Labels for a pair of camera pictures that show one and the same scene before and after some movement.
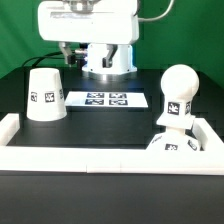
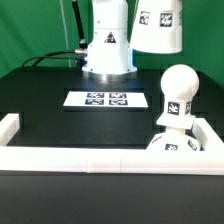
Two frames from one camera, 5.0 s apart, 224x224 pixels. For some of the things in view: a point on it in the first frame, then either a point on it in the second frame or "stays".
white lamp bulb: (179, 83) stays
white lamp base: (175, 139) stays
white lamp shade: (46, 99) to (157, 27)
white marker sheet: (106, 99) stays
